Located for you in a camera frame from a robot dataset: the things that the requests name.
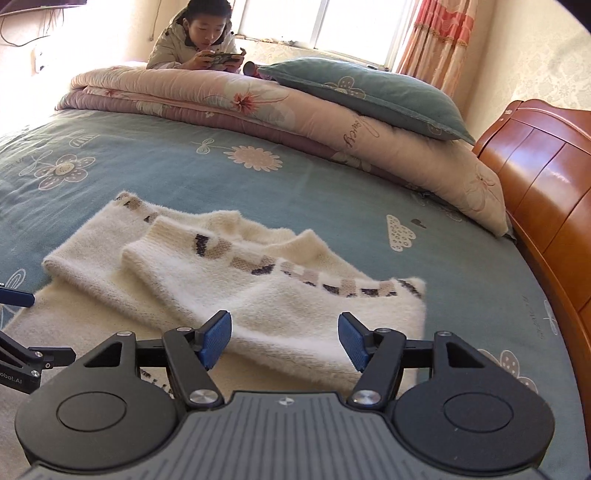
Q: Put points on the wooden headboard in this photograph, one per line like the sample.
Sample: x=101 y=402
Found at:
x=545 y=175

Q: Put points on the blue floral bed sheet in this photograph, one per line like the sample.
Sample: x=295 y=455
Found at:
x=323 y=184

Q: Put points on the pink checked curtain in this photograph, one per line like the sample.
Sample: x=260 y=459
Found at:
x=443 y=37

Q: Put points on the cream knit sweater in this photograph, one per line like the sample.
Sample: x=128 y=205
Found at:
x=277 y=314

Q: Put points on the window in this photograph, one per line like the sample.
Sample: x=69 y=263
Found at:
x=351 y=23

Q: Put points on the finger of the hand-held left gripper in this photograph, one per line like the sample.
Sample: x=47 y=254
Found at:
x=18 y=297
x=51 y=356

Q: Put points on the black television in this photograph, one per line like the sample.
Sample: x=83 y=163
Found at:
x=27 y=5

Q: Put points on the teal floral pillow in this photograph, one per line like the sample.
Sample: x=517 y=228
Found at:
x=369 y=97

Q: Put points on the small dark cylinder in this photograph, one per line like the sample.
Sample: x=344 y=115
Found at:
x=250 y=69

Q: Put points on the white wall socket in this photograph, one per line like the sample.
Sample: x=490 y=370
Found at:
x=40 y=60

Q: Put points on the pink floral quilt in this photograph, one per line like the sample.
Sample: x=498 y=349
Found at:
x=184 y=92

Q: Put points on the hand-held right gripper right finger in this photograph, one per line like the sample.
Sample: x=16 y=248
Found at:
x=353 y=339

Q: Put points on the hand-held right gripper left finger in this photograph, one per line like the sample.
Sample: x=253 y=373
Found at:
x=214 y=337

